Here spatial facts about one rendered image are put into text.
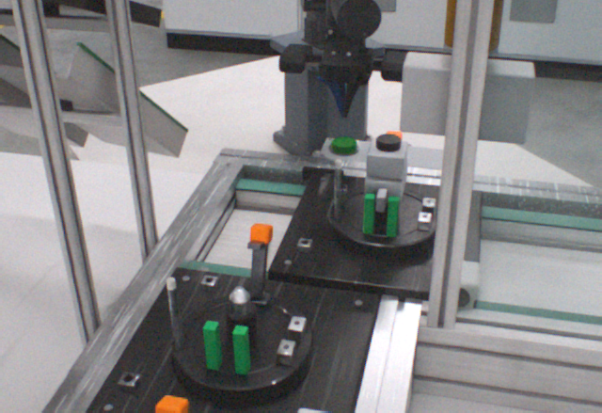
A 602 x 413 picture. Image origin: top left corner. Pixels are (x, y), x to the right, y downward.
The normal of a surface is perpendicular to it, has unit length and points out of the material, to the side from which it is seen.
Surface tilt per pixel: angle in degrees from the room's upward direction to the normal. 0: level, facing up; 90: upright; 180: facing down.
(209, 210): 0
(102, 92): 90
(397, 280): 0
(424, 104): 90
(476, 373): 90
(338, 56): 20
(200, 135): 0
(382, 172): 90
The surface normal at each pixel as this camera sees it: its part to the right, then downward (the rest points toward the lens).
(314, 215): 0.00, -0.87
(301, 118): -0.85, 0.27
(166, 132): 0.92, 0.19
